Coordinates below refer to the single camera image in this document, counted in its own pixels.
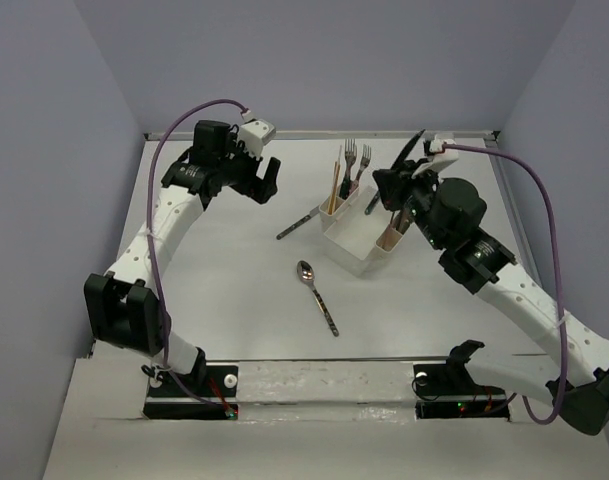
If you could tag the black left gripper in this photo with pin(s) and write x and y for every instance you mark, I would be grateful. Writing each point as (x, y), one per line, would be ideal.
(258, 189)

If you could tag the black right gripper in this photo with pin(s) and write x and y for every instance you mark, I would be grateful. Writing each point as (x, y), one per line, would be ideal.
(393, 183)

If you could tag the teal-handled knife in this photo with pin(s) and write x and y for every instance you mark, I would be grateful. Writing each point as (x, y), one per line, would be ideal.
(402, 156)

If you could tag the teal-handled fork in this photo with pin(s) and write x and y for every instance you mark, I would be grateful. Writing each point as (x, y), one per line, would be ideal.
(363, 165)

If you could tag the black-handled fork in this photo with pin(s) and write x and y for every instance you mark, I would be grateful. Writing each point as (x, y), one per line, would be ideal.
(345, 189)

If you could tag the black-handled knife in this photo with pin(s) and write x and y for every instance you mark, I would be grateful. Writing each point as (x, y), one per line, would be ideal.
(300, 222)

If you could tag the pink-handled fork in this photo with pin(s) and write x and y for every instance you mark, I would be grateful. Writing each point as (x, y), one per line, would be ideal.
(350, 154)

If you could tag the orange chopstick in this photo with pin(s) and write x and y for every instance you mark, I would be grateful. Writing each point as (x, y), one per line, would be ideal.
(335, 190)

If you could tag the white chopstick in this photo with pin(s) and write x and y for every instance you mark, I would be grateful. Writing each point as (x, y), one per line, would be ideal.
(332, 204)

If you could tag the black-handled spoon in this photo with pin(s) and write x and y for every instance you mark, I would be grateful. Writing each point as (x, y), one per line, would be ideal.
(306, 275)

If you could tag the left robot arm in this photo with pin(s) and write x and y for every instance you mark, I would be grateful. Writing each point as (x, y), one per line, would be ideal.
(125, 304)

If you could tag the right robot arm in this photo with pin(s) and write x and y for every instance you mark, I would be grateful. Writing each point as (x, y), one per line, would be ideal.
(572, 374)

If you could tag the white utensil caddy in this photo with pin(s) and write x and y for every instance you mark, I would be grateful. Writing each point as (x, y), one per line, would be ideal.
(357, 242)

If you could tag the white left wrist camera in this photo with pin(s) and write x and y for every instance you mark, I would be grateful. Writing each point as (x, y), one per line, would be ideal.
(256, 134)

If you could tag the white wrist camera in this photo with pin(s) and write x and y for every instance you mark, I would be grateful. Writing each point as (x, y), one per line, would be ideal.
(437, 154)
(256, 134)

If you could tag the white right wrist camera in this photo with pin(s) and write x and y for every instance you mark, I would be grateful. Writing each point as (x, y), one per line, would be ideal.
(437, 154)

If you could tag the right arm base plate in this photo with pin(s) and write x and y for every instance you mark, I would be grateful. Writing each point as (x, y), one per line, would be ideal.
(445, 393)

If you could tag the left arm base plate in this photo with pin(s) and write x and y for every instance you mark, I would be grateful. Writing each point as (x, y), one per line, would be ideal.
(214, 399)

